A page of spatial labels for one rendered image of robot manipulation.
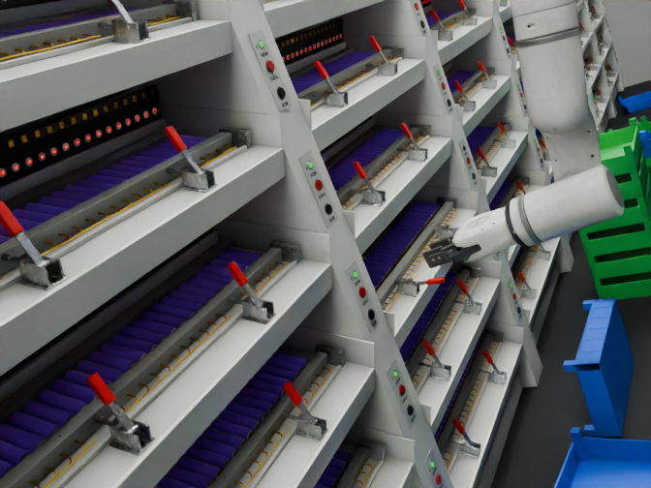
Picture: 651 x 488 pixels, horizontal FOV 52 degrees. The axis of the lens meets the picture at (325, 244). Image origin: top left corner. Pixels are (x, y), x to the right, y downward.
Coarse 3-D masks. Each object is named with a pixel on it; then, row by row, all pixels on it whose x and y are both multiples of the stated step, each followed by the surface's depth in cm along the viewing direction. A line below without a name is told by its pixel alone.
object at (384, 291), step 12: (444, 204) 165; (444, 216) 160; (432, 228) 153; (420, 240) 148; (408, 252) 143; (420, 252) 145; (408, 264) 139; (396, 276) 133; (384, 288) 130; (384, 300) 128
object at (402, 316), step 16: (432, 192) 170; (448, 192) 168; (464, 192) 166; (464, 208) 168; (416, 272) 139; (432, 272) 139; (432, 288) 138; (400, 304) 128; (416, 304) 128; (400, 320) 123; (416, 320) 130; (400, 336) 122
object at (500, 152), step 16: (480, 128) 223; (496, 128) 220; (512, 128) 224; (480, 144) 207; (496, 144) 213; (512, 144) 208; (480, 160) 198; (496, 160) 199; (512, 160) 204; (480, 176) 188; (496, 176) 187; (496, 192) 187
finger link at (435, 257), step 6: (426, 252) 118; (432, 252) 117; (438, 252) 117; (444, 252) 115; (450, 252) 113; (426, 258) 118; (432, 258) 117; (438, 258) 117; (444, 258) 116; (432, 264) 118; (438, 264) 118
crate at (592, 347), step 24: (600, 312) 165; (600, 336) 155; (624, 336) 170; (576, 360) 150; (600, 360) 147; (624, 360) 165; (600, 384) 148; (624, 384) 161; (600, 408) 151; (624, 408) 157; (600, 432) 153
